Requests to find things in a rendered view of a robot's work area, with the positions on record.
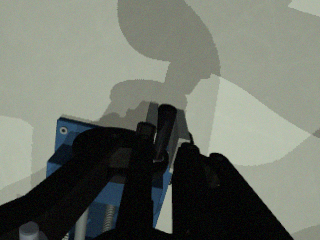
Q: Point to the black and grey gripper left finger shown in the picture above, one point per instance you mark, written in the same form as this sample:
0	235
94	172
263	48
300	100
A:
51	209

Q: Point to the blue bench vise with black handwheel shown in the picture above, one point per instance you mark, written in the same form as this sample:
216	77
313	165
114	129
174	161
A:
70	141

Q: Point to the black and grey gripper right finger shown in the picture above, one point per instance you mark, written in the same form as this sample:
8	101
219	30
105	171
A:
246	217

